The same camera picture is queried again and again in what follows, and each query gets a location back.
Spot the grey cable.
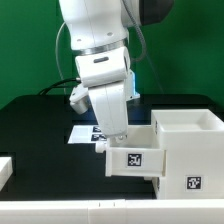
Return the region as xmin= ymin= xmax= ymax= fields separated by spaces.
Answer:
xmin=54 ymin=0 xmax=148 ymax=95

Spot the white drawer cabinet frame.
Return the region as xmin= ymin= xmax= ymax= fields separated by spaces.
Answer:
xmin=151 ymin=109 xmax=224 ymax=199

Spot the black cable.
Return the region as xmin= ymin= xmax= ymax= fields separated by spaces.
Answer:
xmin=39 ymin=77 xmax=84 ymax=96

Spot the white left barrier block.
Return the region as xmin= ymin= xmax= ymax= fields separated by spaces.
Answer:
xmin=0 ymin=157 xmax=13 ymax=191

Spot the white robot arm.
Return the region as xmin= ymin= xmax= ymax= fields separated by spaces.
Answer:
xmin=59 ymin=0 xmax=174 ymax=140

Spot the white drawer box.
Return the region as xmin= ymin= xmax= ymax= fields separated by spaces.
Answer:
xmin=95 ymin=125 xmax=165 ymax=178
xmin=144 ymin=177 xmax=160 ymax=199

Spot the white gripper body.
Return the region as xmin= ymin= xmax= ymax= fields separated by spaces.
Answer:
xmin=69 ymin=81 xmax=128 ymax=137

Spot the white marker base plate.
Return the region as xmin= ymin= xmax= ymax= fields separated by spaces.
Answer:
xmin=68 ymin=125 xmax=106 ymax=144

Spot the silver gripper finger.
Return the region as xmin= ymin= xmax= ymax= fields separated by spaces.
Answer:
xmin=115 ymin=135 xmax=127 ymax=143

